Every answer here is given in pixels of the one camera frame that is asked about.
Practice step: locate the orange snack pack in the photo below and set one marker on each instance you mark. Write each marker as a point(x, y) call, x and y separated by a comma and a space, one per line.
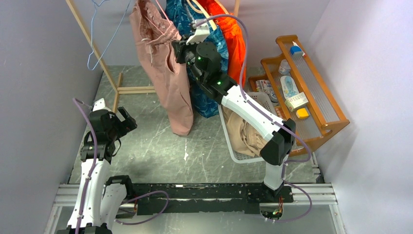
point(280, 113)

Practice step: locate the orange shorts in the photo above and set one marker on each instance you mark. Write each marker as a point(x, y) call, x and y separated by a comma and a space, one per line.
point(234, 39)

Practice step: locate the white plastic basket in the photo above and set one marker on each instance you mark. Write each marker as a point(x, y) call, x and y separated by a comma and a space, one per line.
point(256, 109)

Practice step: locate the round tin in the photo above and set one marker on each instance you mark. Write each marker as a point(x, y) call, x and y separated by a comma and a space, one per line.
point(273, 98)

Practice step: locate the pink shorts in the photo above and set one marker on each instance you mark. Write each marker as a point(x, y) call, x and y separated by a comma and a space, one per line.
point(153, 34)

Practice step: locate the blue white tube pack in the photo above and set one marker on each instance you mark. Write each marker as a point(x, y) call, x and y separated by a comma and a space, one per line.
point(289, 87)

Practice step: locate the wooden hanger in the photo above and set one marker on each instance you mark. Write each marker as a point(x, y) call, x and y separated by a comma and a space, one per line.
point(198, 8)
point(222, 7)

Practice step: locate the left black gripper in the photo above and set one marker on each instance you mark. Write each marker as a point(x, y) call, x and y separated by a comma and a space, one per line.
point(125, 126)

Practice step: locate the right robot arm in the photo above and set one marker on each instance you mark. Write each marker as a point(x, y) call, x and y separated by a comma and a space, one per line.
point(273, 179)

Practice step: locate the white box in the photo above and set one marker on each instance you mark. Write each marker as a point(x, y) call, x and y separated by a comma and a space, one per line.
point(296, 102)

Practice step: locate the blue white eraser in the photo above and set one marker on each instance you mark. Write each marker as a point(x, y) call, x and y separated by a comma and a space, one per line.
point(295, 50)

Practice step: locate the blue patterned shorts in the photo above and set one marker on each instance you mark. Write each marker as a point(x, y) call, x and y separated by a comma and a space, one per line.
point(208, 77)

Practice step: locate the clear small bottle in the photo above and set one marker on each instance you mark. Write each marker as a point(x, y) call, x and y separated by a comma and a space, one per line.
point(284, 67)

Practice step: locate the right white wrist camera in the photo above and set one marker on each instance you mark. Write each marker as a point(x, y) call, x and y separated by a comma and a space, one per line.
point(200, 33)

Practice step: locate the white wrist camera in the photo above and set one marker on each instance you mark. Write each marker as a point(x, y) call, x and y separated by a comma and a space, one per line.
point(100, 105)
point(200, 33)

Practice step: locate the blue wire hanger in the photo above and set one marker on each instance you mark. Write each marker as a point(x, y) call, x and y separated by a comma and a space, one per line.
point(110, 32)

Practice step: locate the small card pack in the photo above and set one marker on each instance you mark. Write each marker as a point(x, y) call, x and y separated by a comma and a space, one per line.
point(265, 86)

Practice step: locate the yellow block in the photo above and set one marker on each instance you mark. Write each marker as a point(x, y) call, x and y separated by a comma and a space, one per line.
point(302, 113)

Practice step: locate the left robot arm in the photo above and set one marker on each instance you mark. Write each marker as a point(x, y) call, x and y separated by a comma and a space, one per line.
point(99, 197)

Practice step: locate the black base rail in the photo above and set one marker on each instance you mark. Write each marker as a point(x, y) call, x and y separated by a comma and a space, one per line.
point(250, 198)

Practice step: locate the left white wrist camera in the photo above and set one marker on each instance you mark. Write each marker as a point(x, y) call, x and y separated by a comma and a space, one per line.
point(100, 105)

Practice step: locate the wooden tiered shelf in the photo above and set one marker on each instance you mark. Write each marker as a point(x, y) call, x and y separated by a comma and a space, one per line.
point(326, 117)

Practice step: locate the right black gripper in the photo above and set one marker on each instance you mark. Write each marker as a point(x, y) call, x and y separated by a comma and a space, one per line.
point(180, 47)

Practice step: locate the beige shorts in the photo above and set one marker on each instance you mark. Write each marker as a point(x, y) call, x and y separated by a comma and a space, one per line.
point(244, 138)

